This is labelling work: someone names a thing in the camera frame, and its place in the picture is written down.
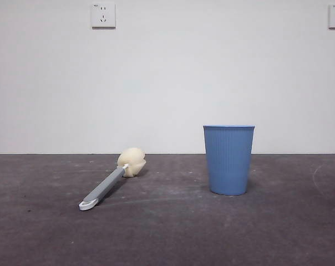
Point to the blue ribbed plastic cup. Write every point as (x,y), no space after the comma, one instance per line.
(228,163)

